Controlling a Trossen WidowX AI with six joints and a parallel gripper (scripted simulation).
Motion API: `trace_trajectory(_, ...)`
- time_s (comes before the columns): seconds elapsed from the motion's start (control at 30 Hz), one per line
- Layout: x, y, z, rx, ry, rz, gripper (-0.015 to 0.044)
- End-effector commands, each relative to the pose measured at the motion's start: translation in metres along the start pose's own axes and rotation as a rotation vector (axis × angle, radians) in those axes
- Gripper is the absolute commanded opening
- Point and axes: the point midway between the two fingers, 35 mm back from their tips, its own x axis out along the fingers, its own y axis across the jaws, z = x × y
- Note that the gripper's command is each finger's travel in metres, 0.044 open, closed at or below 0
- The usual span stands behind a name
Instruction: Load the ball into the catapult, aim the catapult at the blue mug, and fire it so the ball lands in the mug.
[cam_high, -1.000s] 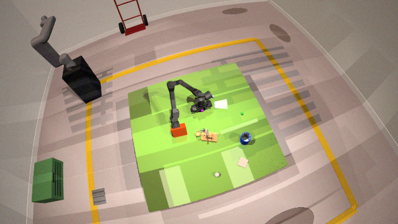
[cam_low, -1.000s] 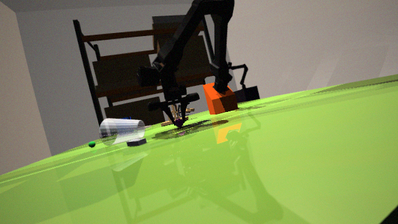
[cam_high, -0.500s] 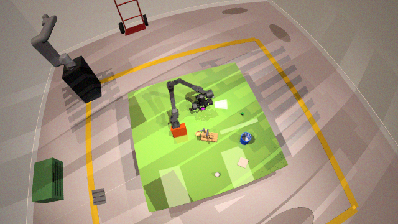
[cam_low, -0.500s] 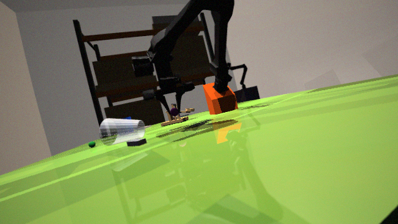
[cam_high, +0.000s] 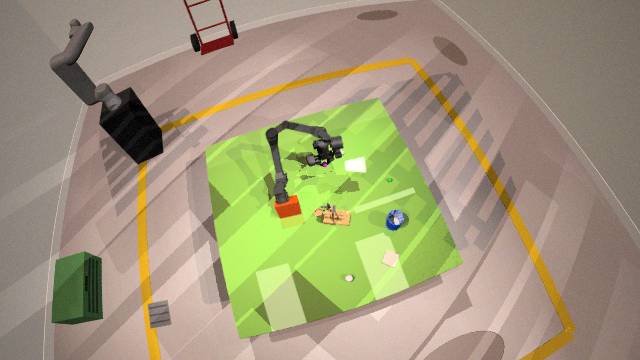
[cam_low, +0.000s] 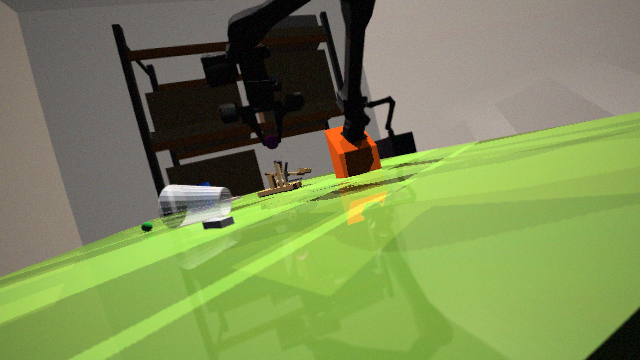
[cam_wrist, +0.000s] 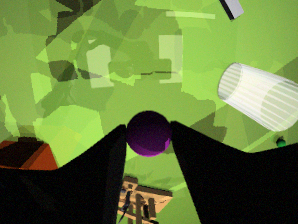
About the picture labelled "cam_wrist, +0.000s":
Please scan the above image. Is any dark green ball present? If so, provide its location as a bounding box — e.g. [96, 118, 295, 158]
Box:
[277, 139, 286, 148]

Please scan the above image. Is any purple ball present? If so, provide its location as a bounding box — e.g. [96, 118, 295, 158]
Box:
[126, 111, 172, 157]

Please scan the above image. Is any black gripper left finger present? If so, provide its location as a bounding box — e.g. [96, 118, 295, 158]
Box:
[0, 124, 126, 224]

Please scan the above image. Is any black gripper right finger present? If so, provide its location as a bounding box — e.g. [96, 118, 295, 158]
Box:
[170, 121, 298, 224]

